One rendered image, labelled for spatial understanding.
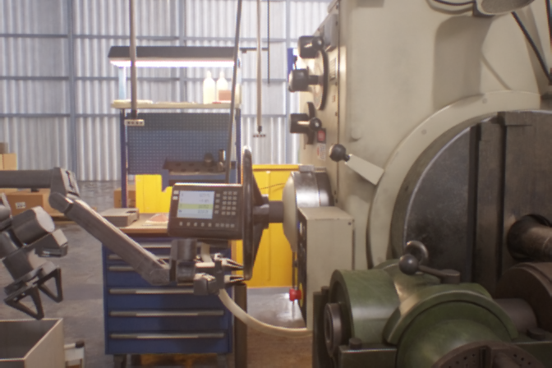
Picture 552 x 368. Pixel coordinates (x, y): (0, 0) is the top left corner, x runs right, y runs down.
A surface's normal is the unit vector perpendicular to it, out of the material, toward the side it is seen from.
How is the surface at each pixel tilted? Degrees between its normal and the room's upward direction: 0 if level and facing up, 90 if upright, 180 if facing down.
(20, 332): 90
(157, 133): 90
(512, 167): 90
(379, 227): 90
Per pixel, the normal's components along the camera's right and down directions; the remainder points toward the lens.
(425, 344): -0.58, -0.68
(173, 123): 0.03, 0.07
